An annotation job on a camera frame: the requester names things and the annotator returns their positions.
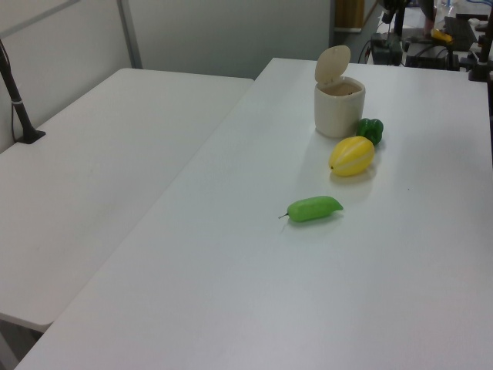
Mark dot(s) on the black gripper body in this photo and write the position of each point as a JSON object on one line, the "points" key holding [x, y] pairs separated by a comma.
{"points": [[389, 4]]}

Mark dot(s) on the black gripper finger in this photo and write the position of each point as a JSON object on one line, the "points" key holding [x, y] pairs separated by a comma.
{"points": [[391, 15], [385, 17]]}

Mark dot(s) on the cream garbage bin with lid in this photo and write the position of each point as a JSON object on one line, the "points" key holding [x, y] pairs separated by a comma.
{"points": [[339, 112]]}

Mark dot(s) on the thin black upright pole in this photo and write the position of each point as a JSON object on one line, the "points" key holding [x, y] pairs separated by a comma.
{"points": [[399, 27]]}

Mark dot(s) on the green and black device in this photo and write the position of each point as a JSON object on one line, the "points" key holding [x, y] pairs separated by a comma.
{"points": [[383, 48]]}

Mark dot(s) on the yellow wooden cabinet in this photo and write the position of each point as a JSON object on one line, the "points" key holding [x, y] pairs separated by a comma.
{"points": [[348, 14]]}

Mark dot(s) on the yellow handheld tool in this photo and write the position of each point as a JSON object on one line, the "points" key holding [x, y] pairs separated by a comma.
{"points": [[441, 35]]}

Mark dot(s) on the black equipment box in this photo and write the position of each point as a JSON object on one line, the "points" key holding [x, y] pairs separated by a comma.
{"points": [[425, 58]]}

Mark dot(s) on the green bell pepper toy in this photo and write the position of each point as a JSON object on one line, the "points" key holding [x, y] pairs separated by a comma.
{"points": [[370, 130]]}

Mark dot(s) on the yellow striped melon toy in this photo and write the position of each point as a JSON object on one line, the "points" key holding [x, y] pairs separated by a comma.
{"points": [[351, 156]]}

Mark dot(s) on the light green pea pod toy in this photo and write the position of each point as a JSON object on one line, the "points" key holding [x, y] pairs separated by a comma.
{"points": [[312, 209]]}

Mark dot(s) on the white side table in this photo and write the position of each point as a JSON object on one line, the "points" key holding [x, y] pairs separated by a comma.
{"points": [[96, 173]]}

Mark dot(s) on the black pole with base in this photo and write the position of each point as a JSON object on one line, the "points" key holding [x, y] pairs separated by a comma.
{"points": [[17, 106]]}

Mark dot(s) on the black camera stand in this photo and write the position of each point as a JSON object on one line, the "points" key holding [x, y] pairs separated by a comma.
{"points": [[481, 61]]}

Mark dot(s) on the grey metal partition post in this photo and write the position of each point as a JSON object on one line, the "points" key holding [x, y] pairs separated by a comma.
{"points": [[129, 34]]}

